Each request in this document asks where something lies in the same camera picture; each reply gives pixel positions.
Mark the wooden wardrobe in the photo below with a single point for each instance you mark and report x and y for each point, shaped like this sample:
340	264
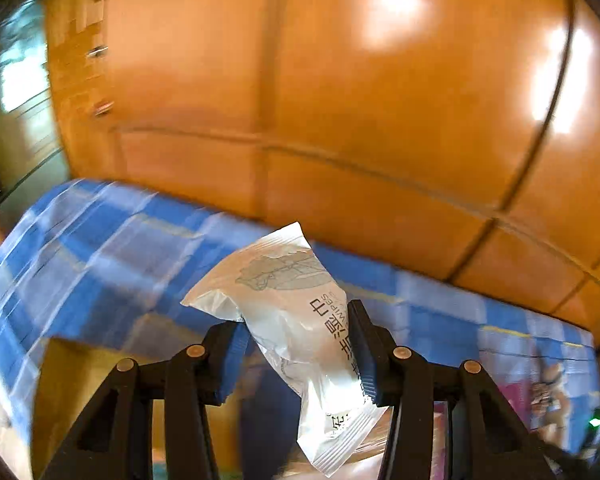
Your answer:
330	110

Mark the wooden door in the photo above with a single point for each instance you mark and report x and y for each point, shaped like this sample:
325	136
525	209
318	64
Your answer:
25	110

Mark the purple carton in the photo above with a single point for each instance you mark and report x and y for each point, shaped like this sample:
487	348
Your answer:
515	405

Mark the white wet wipe packet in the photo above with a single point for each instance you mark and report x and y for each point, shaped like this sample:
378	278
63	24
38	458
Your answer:
290	310

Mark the blue plaid tablecloth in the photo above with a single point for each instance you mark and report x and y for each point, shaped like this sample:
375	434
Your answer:
105	260

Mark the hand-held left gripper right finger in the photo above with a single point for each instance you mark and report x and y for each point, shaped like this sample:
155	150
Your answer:
365	355

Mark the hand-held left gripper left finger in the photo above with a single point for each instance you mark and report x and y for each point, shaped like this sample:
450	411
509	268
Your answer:
227	360

